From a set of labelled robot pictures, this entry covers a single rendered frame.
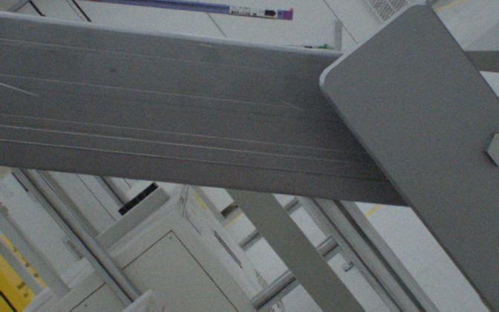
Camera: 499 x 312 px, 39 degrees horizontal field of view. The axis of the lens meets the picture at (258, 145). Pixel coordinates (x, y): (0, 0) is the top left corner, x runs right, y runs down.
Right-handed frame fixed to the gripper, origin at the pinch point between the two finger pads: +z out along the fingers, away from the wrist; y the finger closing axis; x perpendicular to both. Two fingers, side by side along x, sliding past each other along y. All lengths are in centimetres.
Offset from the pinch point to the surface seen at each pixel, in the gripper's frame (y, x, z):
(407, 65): 65, 22, 10
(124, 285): -80, 0, 59
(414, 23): 65, 22, 8
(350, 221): -10.7, 37.9, 27.1
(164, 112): 60, 14, 12
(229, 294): -84, 25, 60
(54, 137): 60, 9, 14
